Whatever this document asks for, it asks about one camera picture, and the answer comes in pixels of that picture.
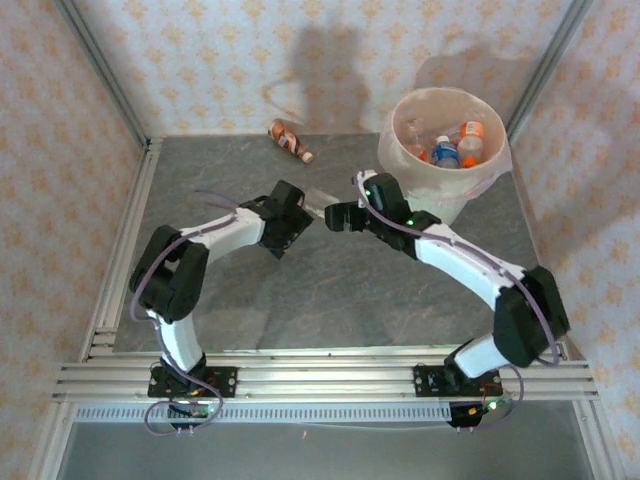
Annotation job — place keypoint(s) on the clear bottle green cap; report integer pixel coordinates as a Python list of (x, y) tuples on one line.
[(320, 200)]

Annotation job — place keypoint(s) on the blue label plastic bottle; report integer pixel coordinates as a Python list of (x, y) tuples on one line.
[(446, 155)]

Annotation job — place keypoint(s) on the orange NFC label bottle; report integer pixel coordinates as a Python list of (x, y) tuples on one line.
[(472, 130)]

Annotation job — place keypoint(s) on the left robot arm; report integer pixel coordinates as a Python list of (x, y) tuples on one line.
[(225, 232)]

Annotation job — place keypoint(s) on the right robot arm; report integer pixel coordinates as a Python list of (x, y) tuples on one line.
[(460, 255)]

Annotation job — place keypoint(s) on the round white bin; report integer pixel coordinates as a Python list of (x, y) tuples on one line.
[(450, 195)]

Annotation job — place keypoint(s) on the brown patterned bottle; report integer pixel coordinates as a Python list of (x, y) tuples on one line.
[(287, 140)]

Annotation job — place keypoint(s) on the small circuit board green LED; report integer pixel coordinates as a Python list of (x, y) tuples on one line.
[(470, 412), (197, 411)]

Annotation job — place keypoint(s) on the aluminium table side rail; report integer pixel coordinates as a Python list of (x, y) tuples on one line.
[(147, 165)]

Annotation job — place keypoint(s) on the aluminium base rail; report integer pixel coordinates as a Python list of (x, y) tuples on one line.
[(325, 380)]

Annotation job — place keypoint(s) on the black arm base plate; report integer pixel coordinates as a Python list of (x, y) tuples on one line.
[(225, 380), (425, 380)]

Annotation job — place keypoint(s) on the aluminium frame post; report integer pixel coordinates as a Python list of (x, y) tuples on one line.
[(545, 70), (105, 70)]

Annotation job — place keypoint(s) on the aluminium frame leg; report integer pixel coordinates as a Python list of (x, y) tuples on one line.
[(52, 440), (600, 450)]

